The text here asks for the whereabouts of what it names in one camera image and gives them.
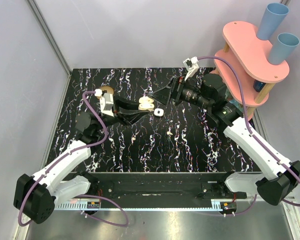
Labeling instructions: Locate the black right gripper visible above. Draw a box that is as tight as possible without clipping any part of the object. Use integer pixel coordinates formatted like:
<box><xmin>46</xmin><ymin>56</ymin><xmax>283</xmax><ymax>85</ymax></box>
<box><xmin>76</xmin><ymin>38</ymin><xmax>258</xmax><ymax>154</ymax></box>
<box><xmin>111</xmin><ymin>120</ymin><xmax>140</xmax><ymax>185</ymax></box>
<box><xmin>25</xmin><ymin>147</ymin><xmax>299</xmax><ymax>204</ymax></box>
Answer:
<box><xmin>149</xmin><ymin>73</ymin><xmax>212</xmax><ymax>110</ymax></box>

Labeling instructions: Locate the white earbud charging case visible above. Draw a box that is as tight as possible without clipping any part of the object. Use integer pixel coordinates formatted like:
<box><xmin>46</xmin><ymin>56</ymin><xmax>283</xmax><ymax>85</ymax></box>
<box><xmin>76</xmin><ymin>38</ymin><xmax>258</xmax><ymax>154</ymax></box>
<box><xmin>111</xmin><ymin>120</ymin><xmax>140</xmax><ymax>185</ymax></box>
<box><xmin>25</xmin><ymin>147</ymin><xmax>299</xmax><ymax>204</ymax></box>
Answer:
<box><xmin>153</xmin><ymin>108</ymin><xmax>165</xmax><ymax>117</ymax></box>

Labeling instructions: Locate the cream earbud charging case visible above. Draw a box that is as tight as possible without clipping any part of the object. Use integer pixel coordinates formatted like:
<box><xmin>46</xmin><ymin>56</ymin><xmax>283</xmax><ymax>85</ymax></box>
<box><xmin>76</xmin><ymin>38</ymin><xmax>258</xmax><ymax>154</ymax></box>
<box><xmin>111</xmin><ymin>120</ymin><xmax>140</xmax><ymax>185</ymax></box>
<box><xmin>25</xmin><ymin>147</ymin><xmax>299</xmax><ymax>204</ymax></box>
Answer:
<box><xmin>138</xmin><ymin>96</ymin><xmax>155</xmax><ymax>111</ymax></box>

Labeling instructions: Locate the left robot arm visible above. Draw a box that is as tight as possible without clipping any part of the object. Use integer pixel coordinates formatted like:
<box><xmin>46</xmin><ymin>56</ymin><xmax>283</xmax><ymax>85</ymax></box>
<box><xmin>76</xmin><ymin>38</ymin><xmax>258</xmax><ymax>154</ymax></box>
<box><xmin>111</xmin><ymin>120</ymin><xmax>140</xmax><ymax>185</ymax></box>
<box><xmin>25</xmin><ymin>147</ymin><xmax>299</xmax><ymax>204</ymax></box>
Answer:
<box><xmin>13</xmin><ymin>95</ymin><xmax>155</xmax><ymax>227</ymax></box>

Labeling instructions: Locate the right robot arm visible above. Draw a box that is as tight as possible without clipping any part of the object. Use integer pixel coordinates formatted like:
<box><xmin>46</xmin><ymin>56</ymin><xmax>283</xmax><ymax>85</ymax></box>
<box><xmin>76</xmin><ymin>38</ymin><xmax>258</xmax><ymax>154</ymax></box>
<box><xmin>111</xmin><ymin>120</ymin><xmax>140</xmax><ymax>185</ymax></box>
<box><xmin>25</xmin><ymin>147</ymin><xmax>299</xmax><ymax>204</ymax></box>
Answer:
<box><xmin>150</xmin><ymin>73</ymin><xmax>300</xmax><ymax>206</ymax></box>

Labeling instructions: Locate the gold patterned ceramic bowl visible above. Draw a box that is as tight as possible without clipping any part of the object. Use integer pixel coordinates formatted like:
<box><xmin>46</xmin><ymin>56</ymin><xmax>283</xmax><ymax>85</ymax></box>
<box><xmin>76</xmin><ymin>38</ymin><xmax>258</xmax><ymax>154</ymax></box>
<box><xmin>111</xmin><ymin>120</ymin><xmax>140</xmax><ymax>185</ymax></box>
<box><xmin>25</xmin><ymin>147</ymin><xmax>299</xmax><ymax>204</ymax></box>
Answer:
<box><xmin>94</xmin><ymin>85</ymin><xmax>115</xmax><ymax>100</ymax></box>

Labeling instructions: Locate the blue patterned mug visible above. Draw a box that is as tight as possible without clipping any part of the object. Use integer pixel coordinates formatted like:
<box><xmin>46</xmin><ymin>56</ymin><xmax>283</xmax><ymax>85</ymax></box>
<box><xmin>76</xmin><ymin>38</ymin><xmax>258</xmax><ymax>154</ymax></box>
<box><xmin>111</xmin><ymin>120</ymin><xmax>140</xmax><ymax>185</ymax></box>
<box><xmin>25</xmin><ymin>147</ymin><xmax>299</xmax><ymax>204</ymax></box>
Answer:
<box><xmin>228</xmin><ymin>98</ymin><xmax>247</xmax><ymax>113</ymax></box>

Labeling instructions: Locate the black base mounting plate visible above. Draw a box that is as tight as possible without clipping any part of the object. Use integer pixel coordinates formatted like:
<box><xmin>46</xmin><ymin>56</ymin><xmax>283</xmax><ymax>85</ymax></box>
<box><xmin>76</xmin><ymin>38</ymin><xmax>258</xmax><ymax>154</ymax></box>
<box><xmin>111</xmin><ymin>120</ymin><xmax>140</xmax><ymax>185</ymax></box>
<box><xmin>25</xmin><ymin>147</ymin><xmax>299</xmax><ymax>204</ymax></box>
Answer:
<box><xmin>91</xmin><ymin>172</ymin><xmax>247</xmax><ymax>211</ymax></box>

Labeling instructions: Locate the pink three-tier shelf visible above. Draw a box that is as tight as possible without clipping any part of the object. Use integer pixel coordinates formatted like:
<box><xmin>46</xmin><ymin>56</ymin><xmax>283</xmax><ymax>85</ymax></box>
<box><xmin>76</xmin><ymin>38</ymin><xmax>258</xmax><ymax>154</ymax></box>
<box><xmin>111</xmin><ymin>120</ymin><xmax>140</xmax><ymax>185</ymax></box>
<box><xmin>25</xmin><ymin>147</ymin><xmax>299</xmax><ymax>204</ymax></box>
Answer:
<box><xmin>215</xmin><ymin>21</ymin><xmax>290</xmax><ymax>120</ymax></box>

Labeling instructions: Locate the dark blue object on shelf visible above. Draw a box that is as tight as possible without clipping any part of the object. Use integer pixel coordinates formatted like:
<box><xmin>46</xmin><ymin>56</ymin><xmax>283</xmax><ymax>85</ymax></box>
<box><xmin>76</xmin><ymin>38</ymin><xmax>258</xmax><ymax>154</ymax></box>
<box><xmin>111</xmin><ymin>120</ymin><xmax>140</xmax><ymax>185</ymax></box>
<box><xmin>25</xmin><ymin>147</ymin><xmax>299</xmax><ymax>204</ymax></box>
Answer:
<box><xmin>253</xmin><ymin>80</ymin><xmax>265</xmax><ymax>93</ymax></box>

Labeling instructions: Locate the blue cup front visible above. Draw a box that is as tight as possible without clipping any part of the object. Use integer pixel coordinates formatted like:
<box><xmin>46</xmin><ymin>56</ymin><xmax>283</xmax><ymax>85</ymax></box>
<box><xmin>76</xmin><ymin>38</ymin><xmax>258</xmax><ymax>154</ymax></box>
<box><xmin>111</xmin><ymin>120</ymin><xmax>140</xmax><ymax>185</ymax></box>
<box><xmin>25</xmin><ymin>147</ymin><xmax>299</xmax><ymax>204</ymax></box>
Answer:
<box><xmin>267</xmin><ymin>32</ymin><xmax>300</xmax><ymax>65</ymax></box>

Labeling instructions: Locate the blue cup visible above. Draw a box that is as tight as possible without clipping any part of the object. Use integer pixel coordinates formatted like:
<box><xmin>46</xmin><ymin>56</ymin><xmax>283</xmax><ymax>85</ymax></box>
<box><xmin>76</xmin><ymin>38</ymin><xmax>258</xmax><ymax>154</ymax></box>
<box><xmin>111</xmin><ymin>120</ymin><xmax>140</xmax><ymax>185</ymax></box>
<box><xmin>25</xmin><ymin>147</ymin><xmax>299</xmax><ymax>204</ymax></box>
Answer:
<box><xmin>256</xmin><ymin>2</ymin><xmax>290</xmax><ymax>41</ymax></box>
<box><xmin>267</xmin><ymin>32</ymin><xmax>300</xmax><ymax>65</ymax></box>

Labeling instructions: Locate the blue cup rear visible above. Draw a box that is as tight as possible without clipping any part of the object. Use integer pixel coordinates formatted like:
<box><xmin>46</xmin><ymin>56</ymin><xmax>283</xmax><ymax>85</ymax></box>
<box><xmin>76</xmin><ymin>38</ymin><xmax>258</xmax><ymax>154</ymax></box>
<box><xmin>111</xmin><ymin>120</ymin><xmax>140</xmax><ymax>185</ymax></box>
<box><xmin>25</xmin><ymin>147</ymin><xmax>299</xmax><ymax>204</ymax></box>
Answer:
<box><xmin>256</xmin><ymin>2</ymin><xmax>290</xmax><ymax>41</ymax></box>

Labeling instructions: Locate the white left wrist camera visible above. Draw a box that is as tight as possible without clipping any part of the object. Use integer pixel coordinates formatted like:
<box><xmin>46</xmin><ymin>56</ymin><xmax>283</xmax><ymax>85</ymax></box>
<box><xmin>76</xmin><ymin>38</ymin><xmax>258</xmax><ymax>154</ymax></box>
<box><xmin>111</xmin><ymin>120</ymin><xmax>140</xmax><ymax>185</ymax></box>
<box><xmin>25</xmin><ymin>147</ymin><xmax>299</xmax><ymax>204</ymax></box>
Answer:
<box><xmin>99</xmin><ymin>93</ymin><xmax>114</xmax><ymax>117</ymax></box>

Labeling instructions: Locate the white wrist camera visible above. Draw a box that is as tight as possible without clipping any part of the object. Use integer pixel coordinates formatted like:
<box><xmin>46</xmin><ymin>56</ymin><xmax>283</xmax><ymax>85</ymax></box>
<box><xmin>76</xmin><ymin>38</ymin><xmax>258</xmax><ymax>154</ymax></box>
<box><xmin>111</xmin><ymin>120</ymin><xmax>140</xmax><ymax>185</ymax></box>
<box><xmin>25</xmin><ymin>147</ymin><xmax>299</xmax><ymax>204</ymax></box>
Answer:
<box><xmin>99</xmin><ymin>93</ymin><xmax>114</xmax><ymax>117</ymax></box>
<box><xmin>183</xmin><ymin>56</ymin><xmax>199</xmax><ymax>81</ymax></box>

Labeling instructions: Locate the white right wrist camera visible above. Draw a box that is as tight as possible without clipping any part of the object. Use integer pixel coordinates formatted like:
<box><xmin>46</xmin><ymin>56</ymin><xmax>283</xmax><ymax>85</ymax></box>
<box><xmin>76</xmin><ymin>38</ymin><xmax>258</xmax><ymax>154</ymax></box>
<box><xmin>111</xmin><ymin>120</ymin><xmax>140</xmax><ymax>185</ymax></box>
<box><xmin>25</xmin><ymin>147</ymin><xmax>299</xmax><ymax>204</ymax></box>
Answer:
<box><xmin>183</xmin><ymin>56</ymin><xmax>199</xmax><ymax>81</ymax></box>

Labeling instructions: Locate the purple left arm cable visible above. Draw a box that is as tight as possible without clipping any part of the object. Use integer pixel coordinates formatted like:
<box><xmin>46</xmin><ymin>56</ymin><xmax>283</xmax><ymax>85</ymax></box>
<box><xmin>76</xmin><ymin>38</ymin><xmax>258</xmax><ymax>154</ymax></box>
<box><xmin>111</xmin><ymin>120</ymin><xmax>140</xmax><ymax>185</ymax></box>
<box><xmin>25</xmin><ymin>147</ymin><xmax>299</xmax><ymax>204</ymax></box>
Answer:
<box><xmin>17</xmin><ymin>90</ymin><xmax>130</xmax><ymax>228</ymax></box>

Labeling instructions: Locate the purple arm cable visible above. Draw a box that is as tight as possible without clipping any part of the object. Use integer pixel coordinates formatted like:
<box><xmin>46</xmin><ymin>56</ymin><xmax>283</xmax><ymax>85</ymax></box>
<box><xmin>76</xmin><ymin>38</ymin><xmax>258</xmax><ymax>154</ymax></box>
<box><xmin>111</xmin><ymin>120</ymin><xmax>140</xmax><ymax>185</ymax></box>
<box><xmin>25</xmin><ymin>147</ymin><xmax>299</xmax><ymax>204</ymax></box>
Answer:
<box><xmin>17</xmin><ymin>90</ymin><xmax>130</xmax><ymax>228</ymax></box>
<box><xmin>197</xmin><ymin>56</ymin><xmax>300</xmax><ymax>217</ymax></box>

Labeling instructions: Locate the aluminium frame rail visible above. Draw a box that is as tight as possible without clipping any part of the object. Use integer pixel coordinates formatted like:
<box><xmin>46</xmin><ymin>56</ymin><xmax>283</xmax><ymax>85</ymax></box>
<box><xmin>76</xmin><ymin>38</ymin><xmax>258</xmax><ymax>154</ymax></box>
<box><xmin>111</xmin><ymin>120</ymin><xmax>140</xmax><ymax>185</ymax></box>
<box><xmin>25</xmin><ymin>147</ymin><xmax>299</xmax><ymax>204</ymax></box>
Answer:
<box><xmin>26</xmin><ymin>0</ymin><xmax>72</xmax><ymax>76</ymax></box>

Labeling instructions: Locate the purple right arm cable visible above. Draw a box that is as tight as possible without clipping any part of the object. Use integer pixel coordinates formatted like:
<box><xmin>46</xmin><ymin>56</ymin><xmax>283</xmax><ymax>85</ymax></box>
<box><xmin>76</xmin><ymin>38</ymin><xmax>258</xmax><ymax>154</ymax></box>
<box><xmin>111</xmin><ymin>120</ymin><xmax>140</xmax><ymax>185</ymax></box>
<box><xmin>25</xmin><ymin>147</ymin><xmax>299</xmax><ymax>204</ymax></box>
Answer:
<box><xmin>197</xmin><ymin>56</ymin><xmax>300</xmax><ymax>217</ymax></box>

